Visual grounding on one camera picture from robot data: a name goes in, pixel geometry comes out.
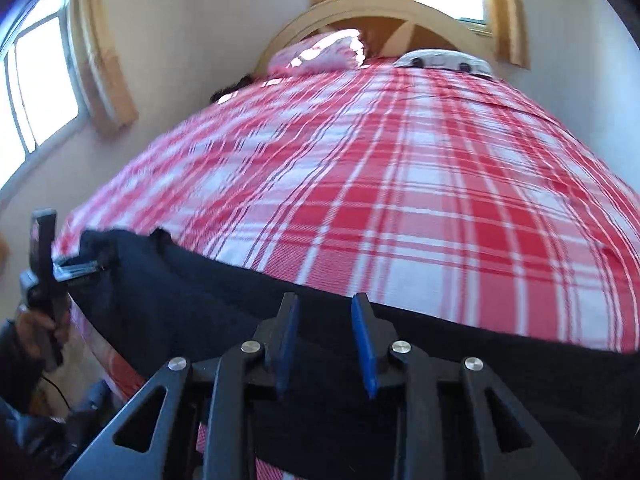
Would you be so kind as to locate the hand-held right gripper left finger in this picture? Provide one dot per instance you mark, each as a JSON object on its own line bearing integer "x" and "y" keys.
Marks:
{"x": 287, "y": 345}

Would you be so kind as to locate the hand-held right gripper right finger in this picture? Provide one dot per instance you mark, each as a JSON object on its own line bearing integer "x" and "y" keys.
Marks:
{"x": 364, "y": 345}

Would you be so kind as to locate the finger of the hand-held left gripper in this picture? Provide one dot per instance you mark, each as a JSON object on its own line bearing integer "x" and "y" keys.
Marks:
{"x": 75, "y": 270}

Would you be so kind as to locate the black pants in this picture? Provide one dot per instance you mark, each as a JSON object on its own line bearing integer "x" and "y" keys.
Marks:
{"x": 200, "y": 310}

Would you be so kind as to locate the person's left hand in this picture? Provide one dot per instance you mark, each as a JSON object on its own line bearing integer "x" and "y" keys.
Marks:
{"x": 32, "y": 332}

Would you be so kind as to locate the red plaid bed sheet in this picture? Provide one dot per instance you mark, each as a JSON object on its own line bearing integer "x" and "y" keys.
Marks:
{"x": 400, "y": 185}

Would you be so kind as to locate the large sliding window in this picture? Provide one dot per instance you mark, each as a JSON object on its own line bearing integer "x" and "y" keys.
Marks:
{"x": 45, "y": 85}

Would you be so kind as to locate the person's dark clothing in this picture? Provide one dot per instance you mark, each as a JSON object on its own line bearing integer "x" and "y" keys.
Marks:
{"x": 45, "y": 440}

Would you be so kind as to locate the yellow curtain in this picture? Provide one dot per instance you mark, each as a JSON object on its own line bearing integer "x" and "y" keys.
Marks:
{"x": 510, "y": 20}
{"x": 100, "y": 75}

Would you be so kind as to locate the dark cloth item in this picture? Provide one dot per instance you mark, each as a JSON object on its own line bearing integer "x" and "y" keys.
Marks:
{"x": 225, "y": 92}

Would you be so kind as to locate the pink patterned pillow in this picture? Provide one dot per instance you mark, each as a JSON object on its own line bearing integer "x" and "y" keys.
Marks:
{"x": 320, "y": 52}

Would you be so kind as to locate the white black-patterned pillow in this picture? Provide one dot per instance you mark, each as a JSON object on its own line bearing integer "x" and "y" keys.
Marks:
{"x": 440, "y": 57}

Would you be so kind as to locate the arched wooden headboard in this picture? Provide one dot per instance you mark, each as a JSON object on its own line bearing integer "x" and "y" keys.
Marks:
{"x": 300, "y": 22}

